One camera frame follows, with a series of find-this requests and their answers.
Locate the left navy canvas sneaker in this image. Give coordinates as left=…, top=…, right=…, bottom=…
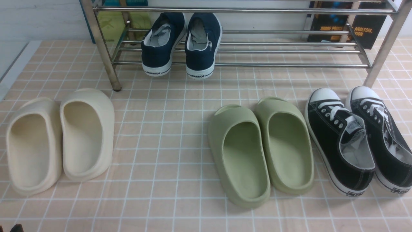
left=140, top=12, right=187, bottom=77

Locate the right green foam slipper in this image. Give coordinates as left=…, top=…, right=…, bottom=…
left=255, top=97, right=314, bottom=194

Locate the black canvas sneaker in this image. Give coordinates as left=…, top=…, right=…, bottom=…
left=345, top=86, right=412, bottom=194
left=304, top=88, right=376, bottom=197

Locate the left green foam slipper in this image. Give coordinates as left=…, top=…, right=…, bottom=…
left=208, top=104, right=271, bottom=208

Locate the right navy canvas sneaker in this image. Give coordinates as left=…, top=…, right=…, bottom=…
left=184, top=12, right=223, bottom=80

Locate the dark object bottom left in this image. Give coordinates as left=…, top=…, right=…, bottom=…
left=10, top=224, right=24, bottom=232

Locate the cream foam slipper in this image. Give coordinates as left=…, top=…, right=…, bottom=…
left=5, top=97, right=63, bottom=196
left=60, top=88, right=115, bottom=181

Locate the right cream foam slipper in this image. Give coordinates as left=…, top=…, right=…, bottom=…
left=60, top=88, right=115, bottom=181

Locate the green foam slipper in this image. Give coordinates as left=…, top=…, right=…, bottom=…
left=208, top=104, right=271, bottom=208
left=255, top=97, right=314, bottom=194

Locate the left cream foam slipper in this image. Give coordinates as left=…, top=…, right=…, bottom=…
left=5, top=97, right=63, bottom=196

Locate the yellow green book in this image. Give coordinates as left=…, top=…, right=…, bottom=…
left=79, top=0, right=151, bottom=44

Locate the silver metal shoe rack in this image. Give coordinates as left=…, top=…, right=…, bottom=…
left=80, top=0, right=411, bottom=92

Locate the navy canvas sneaker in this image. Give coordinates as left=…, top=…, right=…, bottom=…
left=184, top=12, right=223, bottom=80
left=140, top=12, right=187, bottom=77

